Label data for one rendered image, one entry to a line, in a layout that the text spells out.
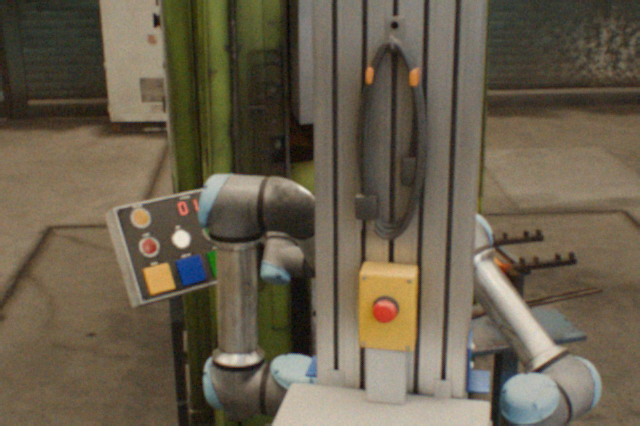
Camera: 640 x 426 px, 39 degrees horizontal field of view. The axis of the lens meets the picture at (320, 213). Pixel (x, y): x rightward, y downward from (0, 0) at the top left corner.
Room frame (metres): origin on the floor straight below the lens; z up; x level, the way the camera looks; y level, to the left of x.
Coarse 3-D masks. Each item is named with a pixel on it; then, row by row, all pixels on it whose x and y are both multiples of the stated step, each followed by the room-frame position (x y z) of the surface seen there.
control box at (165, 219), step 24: (192, 192) 2.53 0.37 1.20; (120, 216) 2.38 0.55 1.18; (168, 216) 2.45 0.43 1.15; (192, 216) 2.48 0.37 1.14; (120, 240) 2.36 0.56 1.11; (168, 240) 2.41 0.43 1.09; (192, 240) 2.44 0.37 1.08; (120, 264) 2.37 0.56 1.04; (144, 264) 2.34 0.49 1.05; (144, 288) 2.30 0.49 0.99; (192, 288) 2.36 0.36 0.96
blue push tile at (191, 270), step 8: (176, 264) 2.38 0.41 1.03; (184, 264) 2.38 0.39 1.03; (192, 264) 2.40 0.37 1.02; (200, 264) 2.41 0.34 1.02; (184, 272) 2.37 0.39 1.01; (192, 272) 2.38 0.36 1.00; (200, 272) 2.39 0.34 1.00; (184, 280) 2.36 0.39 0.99; (192, 280) 2.37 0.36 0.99; (200, 280) 2.38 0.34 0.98
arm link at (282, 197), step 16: (272, 192) 1.76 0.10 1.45; (288, 192) 1.77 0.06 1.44; (304, 192) 1.80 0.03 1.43; (272, 208) 1.75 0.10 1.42; (288, 208) 1.75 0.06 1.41; (304, 208) 1.77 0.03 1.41; (272, 224) 1.75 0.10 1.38; (288, 224) 1.76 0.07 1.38; (304, 224) 1.77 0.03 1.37; (304, 240) 1.85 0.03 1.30; (304, 256) 2.07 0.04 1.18; (304, 272) 2.06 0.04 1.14
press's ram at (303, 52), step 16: (288, 0) 2.82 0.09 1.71; (304, 0) 2.66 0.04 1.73; (288, 16) 2.82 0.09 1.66; (304, 16) 2.66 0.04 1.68; (288, 32) 2.83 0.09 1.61; (304, 32) 2.66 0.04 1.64; (288, 48) 2.84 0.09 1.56; (304, 48) 2.66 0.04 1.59; (288, 64) 2.84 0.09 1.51; (304, 64) 2.66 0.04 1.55; (288, 80) 2.85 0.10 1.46; (304, 80) 2.66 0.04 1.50; (304, 96) 2.66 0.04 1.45; (304, 112) 2.66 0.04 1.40
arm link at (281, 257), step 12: (276, 240) 2.11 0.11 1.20; (288, 240) 2.12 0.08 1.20; (264, 252) 2.12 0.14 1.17; (276, 252) 2.09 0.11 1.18; (288, 252) 2.09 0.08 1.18; (300, 252) 2.08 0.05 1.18; (264, 264) 2.08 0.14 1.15; (276, 264) 2.07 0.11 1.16; (288, 264) 2.07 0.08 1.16; (300, 264) 2.06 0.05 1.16; (264, 276) 2.06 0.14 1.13; (276, 276) 2.05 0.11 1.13; (288, 276) 2.07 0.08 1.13; (300, 276) 2.07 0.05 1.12
